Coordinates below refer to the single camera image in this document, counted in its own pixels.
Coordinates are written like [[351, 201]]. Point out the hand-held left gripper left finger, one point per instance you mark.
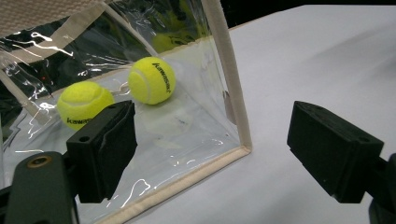
[[102, 152]]

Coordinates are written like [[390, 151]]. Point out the transparent bag with beige trim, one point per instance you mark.
[[174, 133]]

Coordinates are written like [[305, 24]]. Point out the white table sheet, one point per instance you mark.
[[295, 62]]

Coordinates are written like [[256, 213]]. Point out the yellow tennis ball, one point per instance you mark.
[[81, 99], [151, 80]]

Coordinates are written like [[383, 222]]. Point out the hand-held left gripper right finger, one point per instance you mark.
[[333, 146]]

